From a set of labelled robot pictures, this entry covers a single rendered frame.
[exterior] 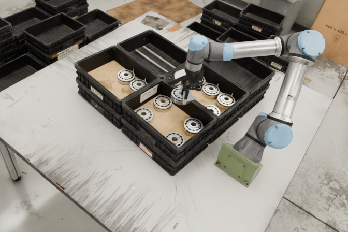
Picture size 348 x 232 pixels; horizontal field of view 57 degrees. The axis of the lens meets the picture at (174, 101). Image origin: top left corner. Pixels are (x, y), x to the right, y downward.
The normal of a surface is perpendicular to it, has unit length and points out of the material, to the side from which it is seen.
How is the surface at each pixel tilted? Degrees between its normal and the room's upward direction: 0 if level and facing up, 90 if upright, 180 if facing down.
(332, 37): 75
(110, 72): 0
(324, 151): 0
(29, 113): 0
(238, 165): 90
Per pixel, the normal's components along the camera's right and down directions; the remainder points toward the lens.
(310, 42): 0.14, -0.01
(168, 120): 0.12, -0.71
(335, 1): -0.55, 0.40
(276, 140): 0.06, 0.24
